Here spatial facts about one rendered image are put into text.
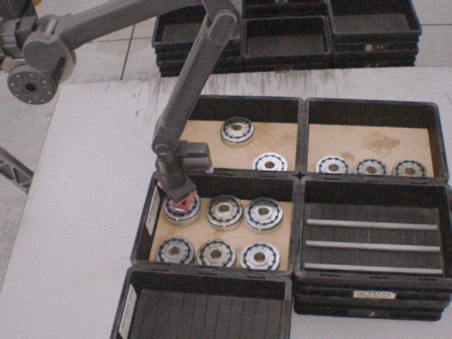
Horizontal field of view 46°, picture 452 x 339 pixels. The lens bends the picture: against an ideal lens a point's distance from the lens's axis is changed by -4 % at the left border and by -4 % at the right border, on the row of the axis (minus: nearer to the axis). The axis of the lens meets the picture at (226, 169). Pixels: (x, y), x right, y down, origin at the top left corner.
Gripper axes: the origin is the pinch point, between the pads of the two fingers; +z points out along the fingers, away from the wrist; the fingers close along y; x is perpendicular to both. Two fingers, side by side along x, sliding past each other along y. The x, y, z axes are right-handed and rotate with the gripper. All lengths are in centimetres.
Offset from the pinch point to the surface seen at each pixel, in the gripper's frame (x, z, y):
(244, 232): -9.5, 6.0, -15.2
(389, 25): -143, 39, 51
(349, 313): -19, 16, -48
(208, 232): -2.1, 6.1, -9.2
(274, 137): -37.0, 5.9, 6.2
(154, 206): 6.6, -0.2, 3.0
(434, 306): -34, 9, -62
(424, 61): -187, 88, 57
